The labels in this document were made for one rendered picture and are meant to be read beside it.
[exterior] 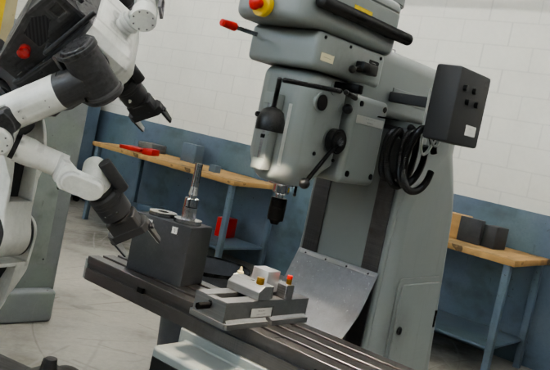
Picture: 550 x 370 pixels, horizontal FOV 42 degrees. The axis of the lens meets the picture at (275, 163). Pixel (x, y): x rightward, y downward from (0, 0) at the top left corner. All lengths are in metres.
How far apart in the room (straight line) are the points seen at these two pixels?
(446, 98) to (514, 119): 4.25
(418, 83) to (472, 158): 4.03
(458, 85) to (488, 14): 4.54
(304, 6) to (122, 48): 0.47
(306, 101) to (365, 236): 0.58
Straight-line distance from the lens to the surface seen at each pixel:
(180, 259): 2.27
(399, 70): 2.27
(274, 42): 1.99
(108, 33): 1.90
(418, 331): 2.55
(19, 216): 2.15
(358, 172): 2.15
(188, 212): 2.30
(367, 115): 2.13
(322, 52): 1.91
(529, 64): 6.32
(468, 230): 5.79
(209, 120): 8.19
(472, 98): 2.13
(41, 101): 1.81
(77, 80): 1.77
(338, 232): 2.39
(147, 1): 1.92
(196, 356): 2.05
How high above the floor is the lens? 1.47
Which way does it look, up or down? 3 degrees down
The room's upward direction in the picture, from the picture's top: 12 degrees clockwise
